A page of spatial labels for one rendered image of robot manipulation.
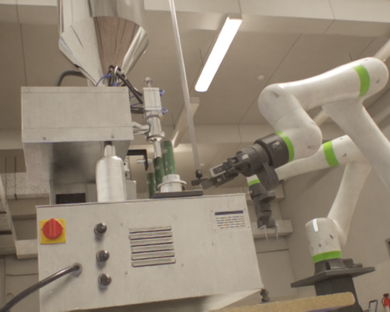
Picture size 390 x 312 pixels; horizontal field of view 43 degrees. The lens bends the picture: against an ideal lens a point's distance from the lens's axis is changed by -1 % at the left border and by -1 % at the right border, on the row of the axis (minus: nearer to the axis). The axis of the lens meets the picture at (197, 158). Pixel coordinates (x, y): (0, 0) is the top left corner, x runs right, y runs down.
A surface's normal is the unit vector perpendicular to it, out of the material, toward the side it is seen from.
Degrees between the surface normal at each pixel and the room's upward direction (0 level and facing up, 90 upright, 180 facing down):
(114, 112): 90
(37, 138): 90
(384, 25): 180
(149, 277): 90
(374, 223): 90
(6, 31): 180
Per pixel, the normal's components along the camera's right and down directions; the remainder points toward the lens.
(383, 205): -0.96, 0.04
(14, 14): 0.15, 0.92
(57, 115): 0.25, -0.40
